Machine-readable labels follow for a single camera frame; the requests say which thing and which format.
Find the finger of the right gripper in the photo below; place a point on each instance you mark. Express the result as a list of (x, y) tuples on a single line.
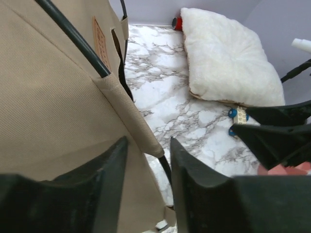
[(287, 115), (272, 145)]

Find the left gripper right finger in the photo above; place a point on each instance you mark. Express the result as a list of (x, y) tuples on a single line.
[(206, 201)]

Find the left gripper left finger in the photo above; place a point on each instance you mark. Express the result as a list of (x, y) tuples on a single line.
[(84, 200)]

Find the white fluffy pillow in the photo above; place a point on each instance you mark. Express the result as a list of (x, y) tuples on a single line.
[(227, 62)]

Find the tan pet tent fabric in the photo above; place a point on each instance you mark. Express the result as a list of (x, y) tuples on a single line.
[(57, 113)]

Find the pink cat-ear pet bowl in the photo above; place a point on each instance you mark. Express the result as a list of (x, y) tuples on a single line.
[(302, 169)]

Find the wooden toy car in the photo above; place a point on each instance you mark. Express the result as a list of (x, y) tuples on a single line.
[(238, 115)]

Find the red glitter toy microphone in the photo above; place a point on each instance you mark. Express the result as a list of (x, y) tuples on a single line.
[(177, 24)]

